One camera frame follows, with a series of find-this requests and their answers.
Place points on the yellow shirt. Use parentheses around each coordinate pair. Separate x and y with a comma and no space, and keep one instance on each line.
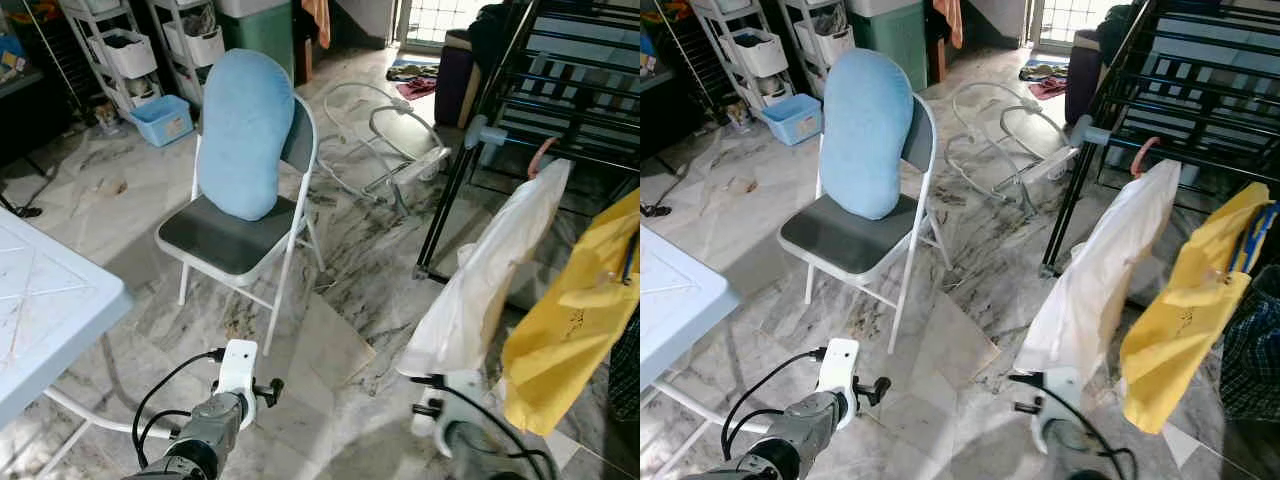
(570,330)
(1180,340)

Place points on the pink hanger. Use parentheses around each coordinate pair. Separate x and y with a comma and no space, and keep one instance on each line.
(538,155)
(1142,155)

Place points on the white shirt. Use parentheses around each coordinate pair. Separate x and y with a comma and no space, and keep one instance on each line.
(480,280)
(1090,290)

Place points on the white folding chair grey seat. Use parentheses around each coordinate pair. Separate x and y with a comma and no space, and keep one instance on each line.
(215,242)
(840,242)

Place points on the black metal drying rack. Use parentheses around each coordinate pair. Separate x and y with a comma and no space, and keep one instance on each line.
(445,205)
(1065,205)

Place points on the light blue pillow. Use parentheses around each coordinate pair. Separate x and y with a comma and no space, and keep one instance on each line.
(245,130)
(865,130)

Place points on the blue plastic basket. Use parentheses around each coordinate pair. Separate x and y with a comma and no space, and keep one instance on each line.
(793,120)
(160,122)

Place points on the red cloth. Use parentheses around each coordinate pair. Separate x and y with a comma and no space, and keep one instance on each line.
(418,88)
(1048,88)

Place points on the patterned door mat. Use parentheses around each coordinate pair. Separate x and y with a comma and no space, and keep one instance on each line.
(412,70)
(1042,70)

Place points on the white shelf trolley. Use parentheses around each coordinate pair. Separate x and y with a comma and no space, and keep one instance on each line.
(755,50)
(828,45)
(195,45)
(125,50)

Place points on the green bin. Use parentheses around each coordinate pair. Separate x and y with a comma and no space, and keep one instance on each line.
(890,40)
(255,40)

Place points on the orange towel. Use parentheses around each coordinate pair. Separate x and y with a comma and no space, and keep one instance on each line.
(950,20)
(318,20)

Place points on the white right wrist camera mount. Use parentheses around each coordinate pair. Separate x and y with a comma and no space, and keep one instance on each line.
(462,390)
(1062,388)

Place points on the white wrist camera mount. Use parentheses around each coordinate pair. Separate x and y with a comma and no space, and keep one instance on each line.
(1062,388)
(238,365)
(838,365)
(462,390)

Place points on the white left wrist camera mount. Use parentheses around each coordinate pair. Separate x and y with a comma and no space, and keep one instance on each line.
(838,365)
(238,365)

